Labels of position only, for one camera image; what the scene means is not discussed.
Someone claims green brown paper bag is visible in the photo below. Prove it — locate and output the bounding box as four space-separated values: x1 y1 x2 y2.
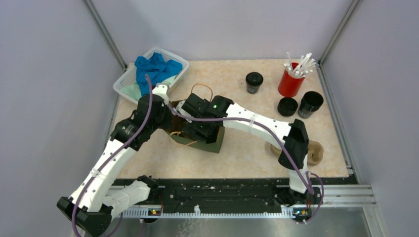
166 92 233 153

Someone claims black coffee cup lid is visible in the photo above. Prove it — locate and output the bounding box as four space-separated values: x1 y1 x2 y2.
245 72 264 86

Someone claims stack of black lids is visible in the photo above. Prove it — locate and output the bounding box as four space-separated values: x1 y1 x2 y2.
277 97 298 117

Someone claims black coffee cup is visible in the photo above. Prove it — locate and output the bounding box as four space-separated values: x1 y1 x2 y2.
297 91 324 119
246 82 262 94

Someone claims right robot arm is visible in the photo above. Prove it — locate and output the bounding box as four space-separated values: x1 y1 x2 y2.
173 93 314 203

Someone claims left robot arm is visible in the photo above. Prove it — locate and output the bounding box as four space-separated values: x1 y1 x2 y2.
57 93 171 237

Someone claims blue cloth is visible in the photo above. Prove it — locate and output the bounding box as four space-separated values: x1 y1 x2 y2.
134 52 183 97

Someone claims light green cloth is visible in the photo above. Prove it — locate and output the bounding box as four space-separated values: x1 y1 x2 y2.
113 75 178 104

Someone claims white plastic basket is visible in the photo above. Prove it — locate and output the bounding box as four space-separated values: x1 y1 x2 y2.
113 47 189 104

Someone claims red cylindrical straw holder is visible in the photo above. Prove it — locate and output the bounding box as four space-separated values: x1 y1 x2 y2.
278 69 305 97

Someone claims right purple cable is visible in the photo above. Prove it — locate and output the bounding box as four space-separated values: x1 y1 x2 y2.
168 103 325 226

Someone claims purple cable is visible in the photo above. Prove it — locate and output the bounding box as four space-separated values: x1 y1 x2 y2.
71 74 155 237
168 103 325 226

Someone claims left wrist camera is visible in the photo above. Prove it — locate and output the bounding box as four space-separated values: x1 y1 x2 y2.
152 82 170 105

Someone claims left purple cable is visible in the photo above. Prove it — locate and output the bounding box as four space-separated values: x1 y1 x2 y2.
71 74 155 237

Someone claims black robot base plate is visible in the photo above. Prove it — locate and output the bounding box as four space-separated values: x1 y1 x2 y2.
127 178 323 213

